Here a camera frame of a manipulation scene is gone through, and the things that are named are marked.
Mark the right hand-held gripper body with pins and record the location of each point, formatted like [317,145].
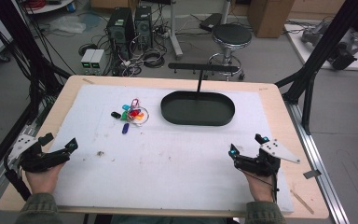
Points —
[254,165]

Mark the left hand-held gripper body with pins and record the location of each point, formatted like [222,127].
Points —
[34,158]

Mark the person's right hand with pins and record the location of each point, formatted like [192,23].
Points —
[261,188]

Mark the person's left hand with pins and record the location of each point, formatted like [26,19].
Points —
[43,182]

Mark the black oval tray hook stand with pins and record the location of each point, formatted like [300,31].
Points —
[197,109]

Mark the wooden stick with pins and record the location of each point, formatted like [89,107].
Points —
[302,202]

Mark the white foam mat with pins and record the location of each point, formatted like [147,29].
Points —
[167,161]

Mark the white bench power supply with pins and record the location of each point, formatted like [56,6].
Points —
[97,60]
[87,60]

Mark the white floor board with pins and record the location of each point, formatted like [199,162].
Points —
[301,53]

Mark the black round stool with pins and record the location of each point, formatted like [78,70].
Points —
[231,35]

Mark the clear plastic bag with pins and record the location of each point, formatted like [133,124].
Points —
[68,24]

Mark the brown cardboard box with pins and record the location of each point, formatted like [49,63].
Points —
[268,17]

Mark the grey robot device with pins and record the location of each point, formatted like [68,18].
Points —
[343,46]

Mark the black computer tower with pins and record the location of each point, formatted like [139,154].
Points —
[120,31]
[143,26]

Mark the black flat case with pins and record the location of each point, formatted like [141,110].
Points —
[210,21]

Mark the white table leg stand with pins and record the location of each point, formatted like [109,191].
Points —
[175,34]

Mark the white round table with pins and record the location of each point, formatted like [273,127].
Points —
[49,6]

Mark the grey metal bracket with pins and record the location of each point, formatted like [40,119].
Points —
[311,174]

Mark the aluminium rail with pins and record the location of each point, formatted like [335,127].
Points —
[320,174]

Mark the black metal frame strut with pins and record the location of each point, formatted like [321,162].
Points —
[21,40]
[320,56]

